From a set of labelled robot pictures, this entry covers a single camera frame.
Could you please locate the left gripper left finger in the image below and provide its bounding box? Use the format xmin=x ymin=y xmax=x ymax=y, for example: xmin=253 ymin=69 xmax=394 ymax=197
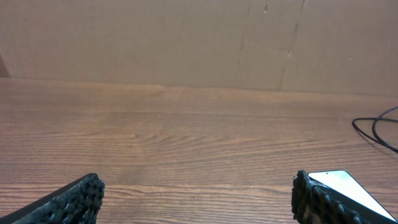
xmin=1 ymin=173 xmax=105 ymax=224

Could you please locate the blue screen Galaxy smartphone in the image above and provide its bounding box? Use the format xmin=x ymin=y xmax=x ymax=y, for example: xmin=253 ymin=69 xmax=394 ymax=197
xmin=308 ymin=170 xmax=397 ymax=224

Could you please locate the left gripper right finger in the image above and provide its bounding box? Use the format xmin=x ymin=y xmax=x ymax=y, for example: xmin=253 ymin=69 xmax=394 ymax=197
xmin=291 ymin=170 xmax=364 ymax=224

